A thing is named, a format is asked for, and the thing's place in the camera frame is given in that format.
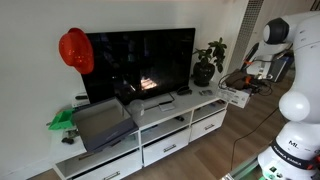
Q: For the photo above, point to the green plastic bin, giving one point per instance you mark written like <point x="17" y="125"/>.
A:
<point x="63" y="120"/>

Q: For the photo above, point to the potted green plant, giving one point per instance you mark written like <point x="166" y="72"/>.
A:
<point x="209" y="59"/>

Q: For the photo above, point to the white tv stand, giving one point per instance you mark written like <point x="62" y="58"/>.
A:
<point x="159" y="134"/>

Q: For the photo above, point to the black flat screen tv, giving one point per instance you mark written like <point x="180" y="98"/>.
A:
<point x="139" y="64"/>

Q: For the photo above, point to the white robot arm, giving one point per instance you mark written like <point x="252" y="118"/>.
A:
<point x="302" y="102"/>

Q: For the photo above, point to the grey trash bin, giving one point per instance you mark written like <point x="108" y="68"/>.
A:
<point x="279" y="68"/>

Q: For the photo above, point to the translucent plastic cup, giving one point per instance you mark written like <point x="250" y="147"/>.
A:
<point x="137" y="108"/>

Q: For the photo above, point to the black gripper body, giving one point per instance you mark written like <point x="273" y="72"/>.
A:
<point x="255" y="85"/>

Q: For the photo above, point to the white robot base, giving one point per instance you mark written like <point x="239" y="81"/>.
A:
<point x="293" y="154"/>

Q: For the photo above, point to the grey open cardboard box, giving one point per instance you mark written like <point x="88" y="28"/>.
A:
<point x="103" y="124"/>

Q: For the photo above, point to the small black toy car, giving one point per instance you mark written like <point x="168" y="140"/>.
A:
<point x="67" y="140"/>

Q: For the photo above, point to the white cardboard snack box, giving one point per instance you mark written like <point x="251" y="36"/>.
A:
<point x="233" y="89"/>

